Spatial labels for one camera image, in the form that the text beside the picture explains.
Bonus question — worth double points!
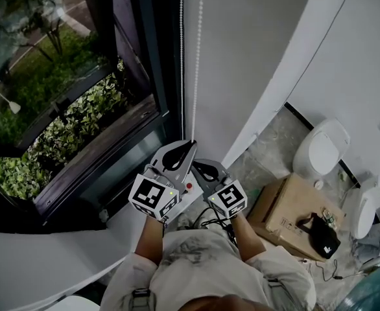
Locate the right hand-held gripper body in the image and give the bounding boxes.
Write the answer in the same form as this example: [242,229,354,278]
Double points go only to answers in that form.
[202,172,248,219]

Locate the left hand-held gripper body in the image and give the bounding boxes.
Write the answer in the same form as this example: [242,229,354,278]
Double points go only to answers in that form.
[128,163,191,223]

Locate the white bead pull chain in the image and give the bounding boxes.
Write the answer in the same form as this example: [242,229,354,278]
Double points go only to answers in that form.
[178,0,207,144]

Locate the person's left forearm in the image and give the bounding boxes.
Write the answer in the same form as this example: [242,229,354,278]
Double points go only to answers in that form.
[134,217,165,266]

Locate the person's right forearm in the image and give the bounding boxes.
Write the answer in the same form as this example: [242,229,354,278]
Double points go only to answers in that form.
[230,215,266,262]

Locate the person's shoe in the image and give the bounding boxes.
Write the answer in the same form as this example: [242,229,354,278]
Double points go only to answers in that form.
[176,211,191,229]

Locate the brown cardboard box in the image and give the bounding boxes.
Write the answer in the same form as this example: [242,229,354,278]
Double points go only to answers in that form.
[246,172,346,262]

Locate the person's beige shirt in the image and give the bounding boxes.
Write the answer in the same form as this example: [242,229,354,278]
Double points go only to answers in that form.
[99,227,317,311]

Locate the green shrubs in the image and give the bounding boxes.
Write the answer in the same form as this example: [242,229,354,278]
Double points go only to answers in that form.
[0,60,130,201]

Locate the black pouch bag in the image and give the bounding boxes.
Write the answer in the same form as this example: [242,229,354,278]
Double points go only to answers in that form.
[296,212,342,260]

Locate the white toilet with closed lid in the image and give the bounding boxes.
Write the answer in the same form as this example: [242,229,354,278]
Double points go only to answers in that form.
[292,117,351,176]

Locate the person's head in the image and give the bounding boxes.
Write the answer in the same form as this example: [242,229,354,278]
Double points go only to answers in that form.
[180,292,272,311]

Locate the white window sill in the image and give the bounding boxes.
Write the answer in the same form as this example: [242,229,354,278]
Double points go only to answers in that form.
[0,170,210,311]

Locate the white ceramic basin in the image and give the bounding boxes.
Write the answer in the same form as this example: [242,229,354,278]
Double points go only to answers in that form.
[52,295,101,311]

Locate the white toilet with side panel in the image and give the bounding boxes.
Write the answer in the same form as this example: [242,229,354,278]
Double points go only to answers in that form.
[342,175,380,240]

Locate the white garden lamp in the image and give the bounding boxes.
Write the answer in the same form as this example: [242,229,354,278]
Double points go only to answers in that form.
[0,76,22,115]

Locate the thin garden trees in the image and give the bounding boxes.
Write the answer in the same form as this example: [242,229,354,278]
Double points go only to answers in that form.
[13,0,68,65]

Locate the black cable bundle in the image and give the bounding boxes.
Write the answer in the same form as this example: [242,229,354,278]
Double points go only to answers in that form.
[193,205,240,246]

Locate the dark window frame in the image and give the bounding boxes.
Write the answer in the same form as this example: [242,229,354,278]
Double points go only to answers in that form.
[0,0,186,236]

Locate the grey chest strap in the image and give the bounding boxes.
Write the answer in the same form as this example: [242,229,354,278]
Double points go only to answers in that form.
[130,286,154,311]

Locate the thin wall cable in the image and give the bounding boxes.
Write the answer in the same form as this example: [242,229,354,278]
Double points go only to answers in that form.
[274,0,355,113]

